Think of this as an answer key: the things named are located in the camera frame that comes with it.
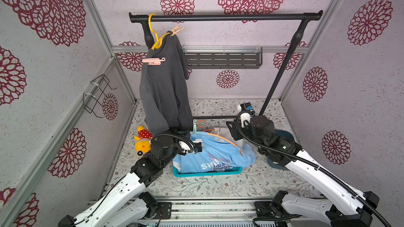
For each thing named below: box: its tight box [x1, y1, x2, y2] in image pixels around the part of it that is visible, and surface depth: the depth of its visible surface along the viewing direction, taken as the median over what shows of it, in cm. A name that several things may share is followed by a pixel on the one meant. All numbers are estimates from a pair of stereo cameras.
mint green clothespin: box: [193, 119, 198, 136], surface depth 69 cm
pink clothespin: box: [142, 57, 166, 66], surface depth 54 cm
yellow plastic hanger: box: [148, 13, 171, 50], surface depth 58 cm
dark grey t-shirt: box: [139, 32, 194, 134], surface depth 78 cm
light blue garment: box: [172, 131, 257, 174], surface depth 77 cm
